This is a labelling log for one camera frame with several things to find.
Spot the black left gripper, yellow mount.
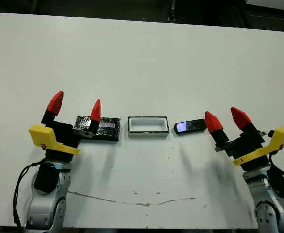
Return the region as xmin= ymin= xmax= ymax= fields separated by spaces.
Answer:
xmin=28 ymin=91 xmax=101 ymax=164

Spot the dark metal post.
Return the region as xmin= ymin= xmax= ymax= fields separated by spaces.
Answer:
xmin=167 ymin=0 xmax=179 ymax=23

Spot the black right gripper, yellow mount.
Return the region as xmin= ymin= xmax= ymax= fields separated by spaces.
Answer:
xmin=204 ymin=106 xmax=284 ymax=172

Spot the white background panel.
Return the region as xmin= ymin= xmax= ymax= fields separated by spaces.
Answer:
xmin=246 ymin=0 xmax=284 ymax=14

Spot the glossy black box lid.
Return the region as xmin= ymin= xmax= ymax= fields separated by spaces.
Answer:
xmin=73 ymin=115 xmax=122 ymax=143

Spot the slim black camera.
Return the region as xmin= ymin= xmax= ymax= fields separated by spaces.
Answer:
xmin=173 ymin=118 xmax=207 ymax=135

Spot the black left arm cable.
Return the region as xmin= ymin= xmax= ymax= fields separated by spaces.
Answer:
xmin=12 ymin=160 xmax=49 ymax=229

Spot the camera box base, white liner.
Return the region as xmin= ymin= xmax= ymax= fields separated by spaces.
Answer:
xmin=128 ymin=116 xmax=169 ymax=138

